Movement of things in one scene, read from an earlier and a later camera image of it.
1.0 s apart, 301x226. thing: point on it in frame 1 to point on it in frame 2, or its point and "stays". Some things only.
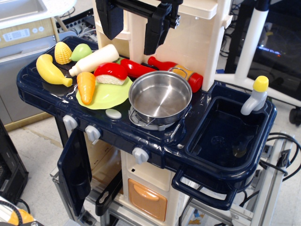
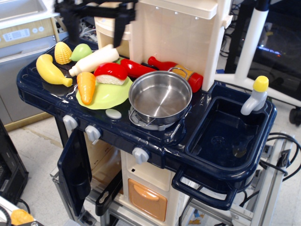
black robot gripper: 164,13 to 125,9
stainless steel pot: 159,98 stays
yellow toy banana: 45,64 stays
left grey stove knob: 70,122 stays
